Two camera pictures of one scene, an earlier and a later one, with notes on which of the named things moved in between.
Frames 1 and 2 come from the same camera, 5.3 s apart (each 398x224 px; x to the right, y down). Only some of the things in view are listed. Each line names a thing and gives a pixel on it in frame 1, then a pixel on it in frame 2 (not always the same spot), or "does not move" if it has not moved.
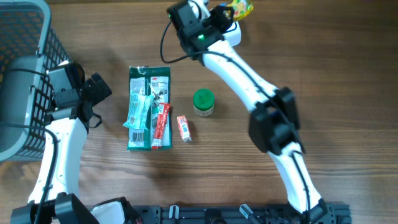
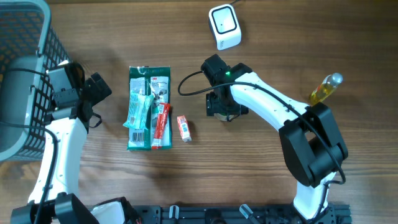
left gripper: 99,95 does not move
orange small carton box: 184,128 does not move
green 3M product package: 157,79 does not move
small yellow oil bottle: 240,9 -> 326,88
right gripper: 217,18 -> 212,106
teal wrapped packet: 138,104 does not move
